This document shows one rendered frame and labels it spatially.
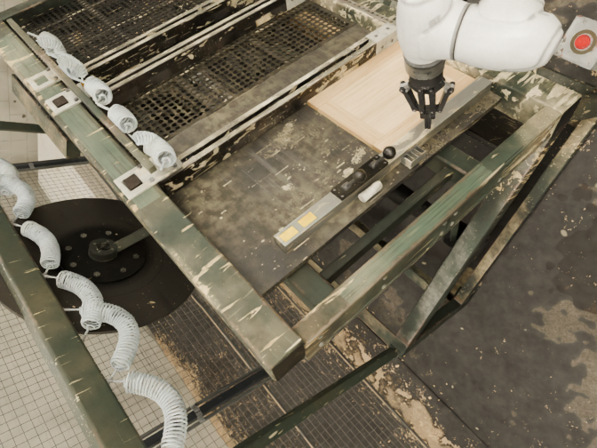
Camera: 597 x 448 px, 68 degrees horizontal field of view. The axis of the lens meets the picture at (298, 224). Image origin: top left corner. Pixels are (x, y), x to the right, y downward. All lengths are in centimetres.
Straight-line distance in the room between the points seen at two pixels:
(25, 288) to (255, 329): 95
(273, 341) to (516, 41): 76
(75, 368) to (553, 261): 229
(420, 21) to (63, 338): 134
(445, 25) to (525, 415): 262
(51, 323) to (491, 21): 146
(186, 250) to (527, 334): 219
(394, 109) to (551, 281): 152
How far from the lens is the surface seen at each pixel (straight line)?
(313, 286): 122
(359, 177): 119
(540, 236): 270
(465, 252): 197
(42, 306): 170
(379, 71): 176
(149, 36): 208
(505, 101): 174
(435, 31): 92
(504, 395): 317
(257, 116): 152
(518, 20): 90
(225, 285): 111
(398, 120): 156
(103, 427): 143
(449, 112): 157
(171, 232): 124
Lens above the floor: 252
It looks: 44 degrees down
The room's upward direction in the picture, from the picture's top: 107 degrees counter-clockwise
